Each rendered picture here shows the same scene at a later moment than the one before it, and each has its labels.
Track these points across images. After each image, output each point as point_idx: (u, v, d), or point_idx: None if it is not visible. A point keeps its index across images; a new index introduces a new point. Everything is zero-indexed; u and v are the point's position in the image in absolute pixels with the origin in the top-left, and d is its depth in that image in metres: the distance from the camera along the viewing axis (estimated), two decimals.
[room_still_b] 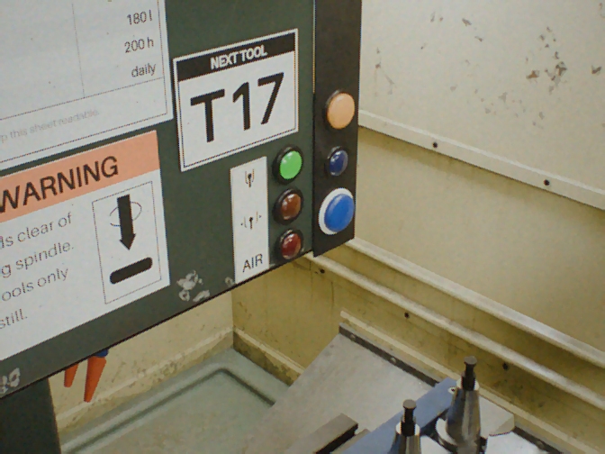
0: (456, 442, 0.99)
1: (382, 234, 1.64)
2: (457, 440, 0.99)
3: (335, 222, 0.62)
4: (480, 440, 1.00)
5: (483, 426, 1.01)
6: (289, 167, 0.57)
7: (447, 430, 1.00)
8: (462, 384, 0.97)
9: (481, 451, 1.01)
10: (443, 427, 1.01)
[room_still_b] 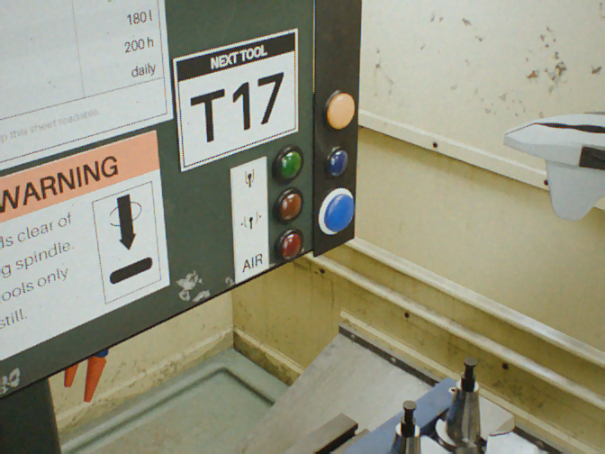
0: (456, 443, 0.99)
1: (382, 234, 1.64)
2: (457, 441, 0.99)
3: (335, 222, 0.62)
4: (480, 440, 1.00)
5: (483, 427, 1.01)
6: (289, 167, 0.57)
7: (447, 431, 1.00)
8: (462, 385, 0.97)
9: (481, 452, 1.01)
10: (443, 428, 1.01)
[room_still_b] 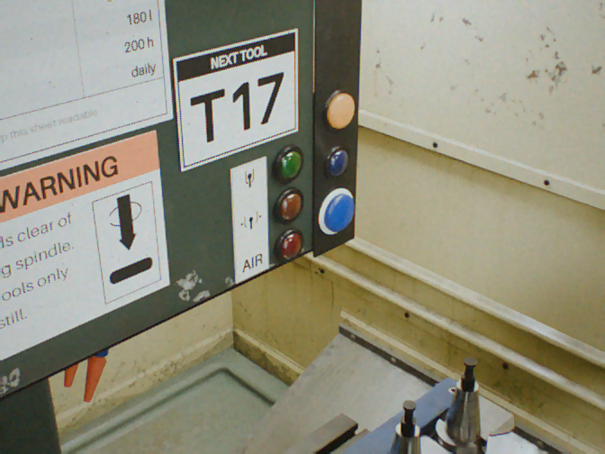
0: (456, 443, 0.99)
1: (382, 234, 1.64)
2: (457, 441, 0.99)
3: (335, 222, 0.62)
4: (480, 440, 1.00)
5: (483, 427, 1.01)
6: (289, 167, 0.57)
7: (447, 431, 1.00)
8: (462, 385, 0.97)
9: (481, 452, 1.01)
10: (443, 428, 1.01)
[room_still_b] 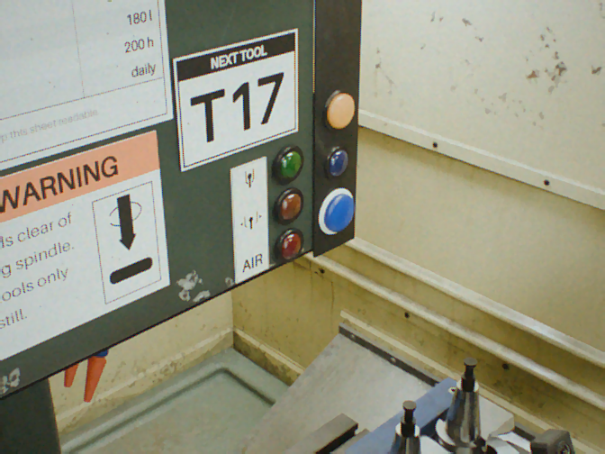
0: (456, 443, 0.99)
1: (382, 234, 1.64)
2: (457, 441, 0.99)
3: (335, 222, 0.62)
4: (480, 440, 1.00)
5: (483, 427, 1.01)
6: (289, 167, 0.57)
7: (447, 431, 1.00)
8: (462, 385, 0.97)
9: (481, 452, 1.01)
10: (443, 428, 1.01)
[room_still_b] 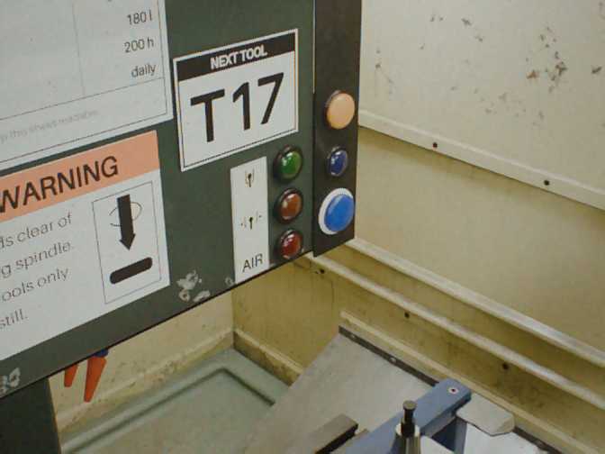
0: None
1: (382, 234, 1.64)
2: None
3: (335, 222, 0.62)
4: None
5: None
6: (289, 167, 0.57)
7: None
8: None
9: None
10: None
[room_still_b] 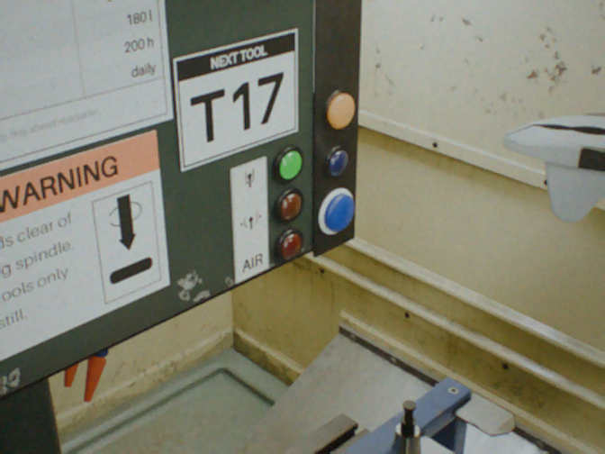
0: None
1: (382, 234, 1.64)
2: None
3: (335, 222, 0.62)
4: None
5: None
6: (289, 167, 0.57)
7: None
8: None
9: None
10: None
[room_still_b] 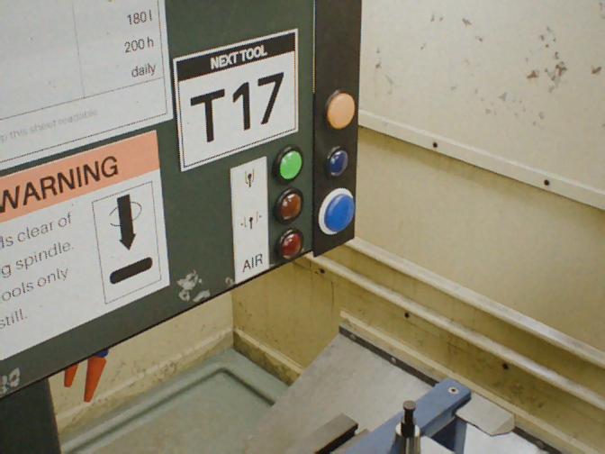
0: None
1: (382, 234, 1.64)
2: None
3: (335, 222, 0.62)
4: None
5: None
6: (289, 167, 0.57)
7: None
8: None
9: None
10: None
